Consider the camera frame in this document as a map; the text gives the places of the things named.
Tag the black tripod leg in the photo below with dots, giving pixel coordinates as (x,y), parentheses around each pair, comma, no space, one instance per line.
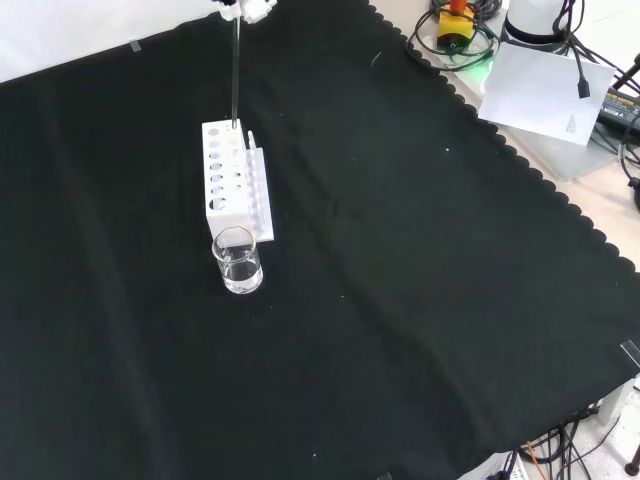
(631,75)

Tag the yellow stop button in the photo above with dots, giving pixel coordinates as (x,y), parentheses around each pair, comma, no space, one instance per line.
(455,27)

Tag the clear glass beaker with water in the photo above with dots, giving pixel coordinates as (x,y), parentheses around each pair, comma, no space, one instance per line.
(239,262)

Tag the black power adapter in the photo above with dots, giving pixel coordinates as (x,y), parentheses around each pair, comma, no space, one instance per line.
(620,107)

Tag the white test tube rack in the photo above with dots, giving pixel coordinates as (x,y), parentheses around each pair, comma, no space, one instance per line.
(232,175)

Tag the pale board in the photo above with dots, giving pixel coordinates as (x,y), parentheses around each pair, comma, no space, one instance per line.
(545,95)

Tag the clear glass rod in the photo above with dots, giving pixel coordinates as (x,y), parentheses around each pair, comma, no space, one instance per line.
(235,70)

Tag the black bench cloth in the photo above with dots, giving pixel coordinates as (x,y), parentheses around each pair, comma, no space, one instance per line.
(320,280)

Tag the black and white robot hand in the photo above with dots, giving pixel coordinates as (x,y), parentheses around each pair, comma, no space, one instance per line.
(250,8)

